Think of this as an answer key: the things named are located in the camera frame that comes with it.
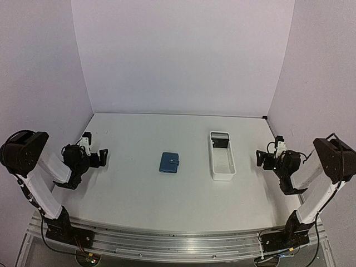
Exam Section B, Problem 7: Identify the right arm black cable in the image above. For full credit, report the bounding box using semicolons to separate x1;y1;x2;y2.
257;219;320;262

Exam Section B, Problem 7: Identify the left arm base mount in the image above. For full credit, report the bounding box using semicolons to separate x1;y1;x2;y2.
43;207;95;249

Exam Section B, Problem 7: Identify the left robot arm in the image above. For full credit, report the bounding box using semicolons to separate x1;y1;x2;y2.
1;130;109;220

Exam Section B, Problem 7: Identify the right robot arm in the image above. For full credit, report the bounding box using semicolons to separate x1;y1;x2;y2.
256;133;355;225

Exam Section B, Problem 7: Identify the black VIP card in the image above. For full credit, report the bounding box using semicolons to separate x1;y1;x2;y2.
210;132;230;149

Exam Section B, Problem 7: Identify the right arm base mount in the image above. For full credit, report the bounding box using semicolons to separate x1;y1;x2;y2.
258;211;315;252

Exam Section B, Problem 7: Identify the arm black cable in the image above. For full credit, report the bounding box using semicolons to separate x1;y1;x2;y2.
40;214;81;253
257;219;320;262

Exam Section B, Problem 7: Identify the white plastic tray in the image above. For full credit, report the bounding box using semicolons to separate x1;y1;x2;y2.
209;131;236;182

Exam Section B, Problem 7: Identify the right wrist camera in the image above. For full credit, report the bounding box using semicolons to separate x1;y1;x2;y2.
266;135;287;155

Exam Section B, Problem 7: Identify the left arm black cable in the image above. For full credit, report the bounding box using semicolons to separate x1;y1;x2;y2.
40;214;81;253

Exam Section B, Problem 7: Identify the blue card holder wallet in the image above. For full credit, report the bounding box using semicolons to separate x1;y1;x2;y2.
159;152;180;174

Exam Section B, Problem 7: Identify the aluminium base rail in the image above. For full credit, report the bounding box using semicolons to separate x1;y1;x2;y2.
16;212;335;266

